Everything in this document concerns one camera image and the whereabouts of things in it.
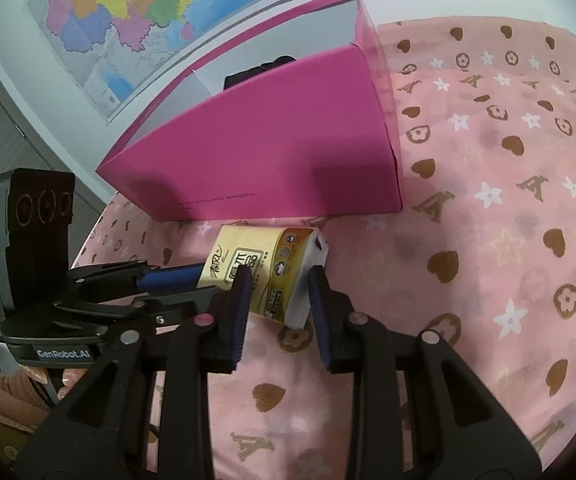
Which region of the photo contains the person's left hand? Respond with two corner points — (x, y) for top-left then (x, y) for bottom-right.
(60, 367), (91, 401)

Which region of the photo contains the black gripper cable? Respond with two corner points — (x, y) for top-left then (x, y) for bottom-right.
(28, 364), (61, 406)

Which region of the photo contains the yellow tissue pack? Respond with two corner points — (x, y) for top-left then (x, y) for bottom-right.
(196, 225), (329, 328)

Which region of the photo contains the pink printed blanket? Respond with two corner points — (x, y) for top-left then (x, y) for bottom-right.
(70, 12), (576, 480)

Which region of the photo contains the colourful wall map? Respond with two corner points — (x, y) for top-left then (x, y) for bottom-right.
(28, 0), (349, 123)

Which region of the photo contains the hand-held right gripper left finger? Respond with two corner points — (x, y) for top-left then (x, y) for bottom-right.
(12, 266), (255, 480)

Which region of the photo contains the black soft item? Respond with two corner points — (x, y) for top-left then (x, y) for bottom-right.
(224, 55), (296, 92)

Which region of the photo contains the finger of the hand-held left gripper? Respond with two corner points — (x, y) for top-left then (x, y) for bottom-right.
(70, 260), (206, 301)
(52, 285), (229, 328)

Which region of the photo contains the person's left forearm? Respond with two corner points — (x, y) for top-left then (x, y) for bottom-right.
(0, 367), (63, 426)

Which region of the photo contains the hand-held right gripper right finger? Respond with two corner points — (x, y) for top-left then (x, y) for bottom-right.
(308, 266), (544, 480)

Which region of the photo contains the grey louvred door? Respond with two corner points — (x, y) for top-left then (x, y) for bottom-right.
(0, 42), (108, 321)

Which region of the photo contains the pink cardboard box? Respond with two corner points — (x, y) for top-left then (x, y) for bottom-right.
(95, 0), (403, 223)

